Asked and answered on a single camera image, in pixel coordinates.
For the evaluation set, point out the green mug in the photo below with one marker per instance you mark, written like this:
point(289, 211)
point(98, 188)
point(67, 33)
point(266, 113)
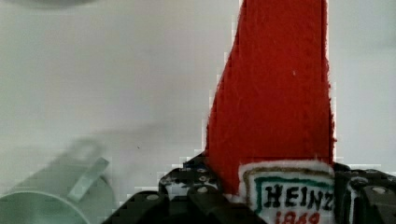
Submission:
point(72, 189)

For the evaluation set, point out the red felt ketchup bottle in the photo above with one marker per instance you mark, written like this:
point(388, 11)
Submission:
point(270, 133)

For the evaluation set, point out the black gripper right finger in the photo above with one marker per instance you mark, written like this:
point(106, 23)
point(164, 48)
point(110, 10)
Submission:
point(364, 196)

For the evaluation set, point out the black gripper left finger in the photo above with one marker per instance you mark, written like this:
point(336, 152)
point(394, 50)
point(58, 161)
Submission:
point(191, 194)

